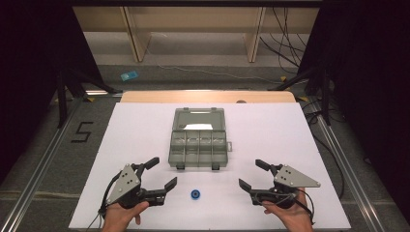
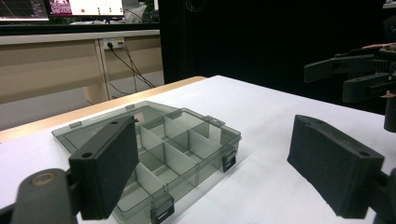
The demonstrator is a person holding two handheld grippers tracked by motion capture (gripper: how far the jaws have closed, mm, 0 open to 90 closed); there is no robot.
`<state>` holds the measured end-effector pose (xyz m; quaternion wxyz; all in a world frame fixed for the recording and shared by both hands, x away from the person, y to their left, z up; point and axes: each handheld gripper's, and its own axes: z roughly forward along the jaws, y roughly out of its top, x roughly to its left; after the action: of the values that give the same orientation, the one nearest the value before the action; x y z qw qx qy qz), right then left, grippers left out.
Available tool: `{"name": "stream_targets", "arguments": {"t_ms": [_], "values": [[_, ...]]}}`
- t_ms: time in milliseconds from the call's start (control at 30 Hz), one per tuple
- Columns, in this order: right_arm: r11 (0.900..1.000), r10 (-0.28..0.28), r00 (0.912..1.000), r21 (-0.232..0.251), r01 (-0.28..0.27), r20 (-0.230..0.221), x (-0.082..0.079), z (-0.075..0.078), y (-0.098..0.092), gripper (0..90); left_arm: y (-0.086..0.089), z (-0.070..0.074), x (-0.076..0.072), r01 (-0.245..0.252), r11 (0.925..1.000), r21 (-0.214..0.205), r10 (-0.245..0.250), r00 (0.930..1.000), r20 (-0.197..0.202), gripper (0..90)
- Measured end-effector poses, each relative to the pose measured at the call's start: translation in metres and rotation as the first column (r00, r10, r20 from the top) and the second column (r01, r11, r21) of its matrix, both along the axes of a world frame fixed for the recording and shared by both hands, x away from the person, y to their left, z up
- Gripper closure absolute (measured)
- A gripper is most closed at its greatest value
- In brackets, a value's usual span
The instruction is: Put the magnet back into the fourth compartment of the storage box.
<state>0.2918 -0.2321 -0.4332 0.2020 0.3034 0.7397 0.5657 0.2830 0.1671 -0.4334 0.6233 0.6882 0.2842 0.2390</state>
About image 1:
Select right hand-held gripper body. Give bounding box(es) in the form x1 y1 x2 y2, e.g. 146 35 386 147
261 163 322 209

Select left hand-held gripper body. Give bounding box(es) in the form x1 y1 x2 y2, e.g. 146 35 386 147
102 163 157 210

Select grey plastic compartment box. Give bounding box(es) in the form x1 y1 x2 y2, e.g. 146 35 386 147
167 106 233 172

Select person's left hand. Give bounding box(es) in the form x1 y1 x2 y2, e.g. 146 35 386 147
102 200 151 232

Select person's right hand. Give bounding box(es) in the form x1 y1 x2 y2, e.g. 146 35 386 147
261 188 315 232

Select white board mat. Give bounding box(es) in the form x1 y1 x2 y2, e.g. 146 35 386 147
68 101 352 231

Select black metal stand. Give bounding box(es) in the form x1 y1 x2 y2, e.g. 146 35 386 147
267 66 334 128
53 67 124 130

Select blue card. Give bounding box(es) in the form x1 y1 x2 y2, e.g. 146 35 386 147
120 70 139 82

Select black curtain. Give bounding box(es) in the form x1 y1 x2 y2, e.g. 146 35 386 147
296 0 410 216
0 0 104 187

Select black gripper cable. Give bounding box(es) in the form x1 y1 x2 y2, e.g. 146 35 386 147
86 170 125 232
291 188 316 226

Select black floor cable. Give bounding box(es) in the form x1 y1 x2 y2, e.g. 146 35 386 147
302 100 346 200

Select aluminium floor rail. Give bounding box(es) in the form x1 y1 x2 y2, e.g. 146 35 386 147
0 94 87 232
309 100 390 232

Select white floor cable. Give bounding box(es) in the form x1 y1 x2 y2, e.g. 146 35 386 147
145 31 286 85

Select wooden desk frame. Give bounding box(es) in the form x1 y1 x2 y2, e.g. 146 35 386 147
72 6 321 64

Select bundle of black cables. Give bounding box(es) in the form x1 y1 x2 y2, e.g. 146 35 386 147
259 6 311 75

